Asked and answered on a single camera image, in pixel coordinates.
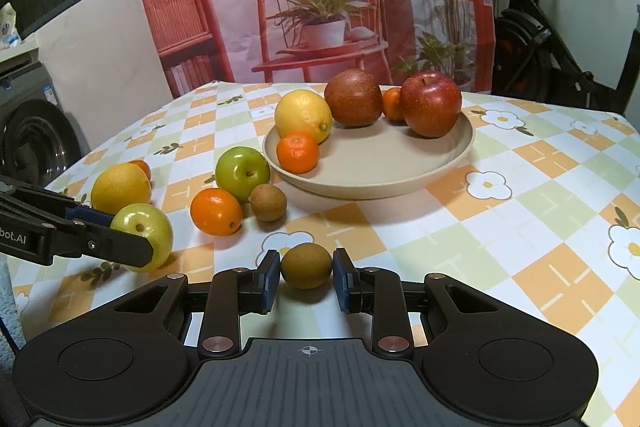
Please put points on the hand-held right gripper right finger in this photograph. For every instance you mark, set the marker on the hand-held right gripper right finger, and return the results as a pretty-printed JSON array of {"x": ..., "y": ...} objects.
[{"x": 342, "y": 279}]

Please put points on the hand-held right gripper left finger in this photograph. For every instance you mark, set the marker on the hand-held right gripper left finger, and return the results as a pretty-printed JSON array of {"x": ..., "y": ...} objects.
[{"x": 270, "y": 279}]

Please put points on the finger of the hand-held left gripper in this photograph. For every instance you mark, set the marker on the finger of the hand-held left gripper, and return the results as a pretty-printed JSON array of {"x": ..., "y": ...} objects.
[
  {"x": 100, "y": 244},
  {"x": 90, "y": 216}
]

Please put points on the small brown longan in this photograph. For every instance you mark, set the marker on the small brown longan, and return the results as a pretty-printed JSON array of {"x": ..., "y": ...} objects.
[
  {"x": 268, "y": 202},
  {"x": 306, "y": 265}
]

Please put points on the yellow lemon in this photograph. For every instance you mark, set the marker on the yellow lemon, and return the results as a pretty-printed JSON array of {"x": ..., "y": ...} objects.
[
  {"x": 302, "y": 114},
  {"x": 120, "y": 187}
]

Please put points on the yellow-green apple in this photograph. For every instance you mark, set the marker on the yellow-green apple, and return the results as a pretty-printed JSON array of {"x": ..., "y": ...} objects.
[{"x": 147, "y": 224}]

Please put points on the orange tangerine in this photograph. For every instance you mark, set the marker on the orange tangerine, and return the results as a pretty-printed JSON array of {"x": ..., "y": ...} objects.
[
  {"x": 216, "y": 211},
  {"x": 297, "y": 152},
  {"x": 392, "y": 104},
  {"x": 143, "y": 168}
]

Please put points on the green apple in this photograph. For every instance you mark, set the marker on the green apple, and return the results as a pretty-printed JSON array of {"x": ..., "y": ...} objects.
[{"x": 242, "y": 172}]

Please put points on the beige round plate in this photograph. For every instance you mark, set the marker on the beige round plate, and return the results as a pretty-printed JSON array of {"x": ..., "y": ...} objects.
[{"x": 370, "y": 167}]

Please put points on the reddish brown round fruit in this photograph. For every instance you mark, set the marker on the reddish brown round fruit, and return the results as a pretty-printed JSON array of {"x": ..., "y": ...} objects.
[{"x": 352, "y": 99}]

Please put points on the red apple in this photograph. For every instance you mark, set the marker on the red apple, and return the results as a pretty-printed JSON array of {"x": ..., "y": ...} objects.
[{"x": 430, "y": 104}]

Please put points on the grey washing machine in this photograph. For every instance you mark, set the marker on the grey washing machine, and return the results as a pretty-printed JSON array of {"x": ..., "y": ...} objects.
[{"x": 35, "y": 142}]

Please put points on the checkered floral tablecloth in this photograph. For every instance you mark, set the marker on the checkered floral tablecloth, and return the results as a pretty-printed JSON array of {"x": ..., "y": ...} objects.
[{"x": 525, "y": 217}]

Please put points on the white printed bag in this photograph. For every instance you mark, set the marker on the white printed bag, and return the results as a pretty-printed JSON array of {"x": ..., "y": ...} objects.
[{"x": 7, "y": 27}]

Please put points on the pink printed backdrop cloth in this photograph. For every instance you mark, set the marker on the pink printed backdrop cloth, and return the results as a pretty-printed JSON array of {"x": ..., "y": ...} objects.
[{"x": 250, "y": 7}]

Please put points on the black exercise bike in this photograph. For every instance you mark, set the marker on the black exercise bike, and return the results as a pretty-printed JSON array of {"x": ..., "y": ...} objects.
[{"x": 545, "y": 52}]

